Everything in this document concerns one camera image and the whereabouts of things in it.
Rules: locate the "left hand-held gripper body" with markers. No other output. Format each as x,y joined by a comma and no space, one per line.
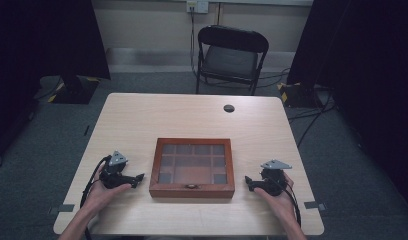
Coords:
113,178

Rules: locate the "black folding chair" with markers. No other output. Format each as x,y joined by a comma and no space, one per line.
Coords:
230,61

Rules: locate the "grey tape strip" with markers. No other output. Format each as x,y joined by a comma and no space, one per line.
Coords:
313,205
63,208

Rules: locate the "wooden box with glass lid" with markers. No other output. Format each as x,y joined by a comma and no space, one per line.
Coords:
192,191

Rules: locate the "dark curtain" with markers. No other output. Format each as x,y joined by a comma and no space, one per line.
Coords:
365,66
42,40

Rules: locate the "person's right hand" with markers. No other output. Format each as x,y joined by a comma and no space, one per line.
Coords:
283,203

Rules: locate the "white wall socket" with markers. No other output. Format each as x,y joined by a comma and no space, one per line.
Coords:
197,6

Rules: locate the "black stand base yellow striped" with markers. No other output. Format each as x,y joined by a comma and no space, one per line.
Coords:
298,95
75,90

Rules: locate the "person's left hand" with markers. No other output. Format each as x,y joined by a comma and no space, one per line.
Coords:
100,196

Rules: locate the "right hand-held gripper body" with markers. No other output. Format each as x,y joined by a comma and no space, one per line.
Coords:
273,183

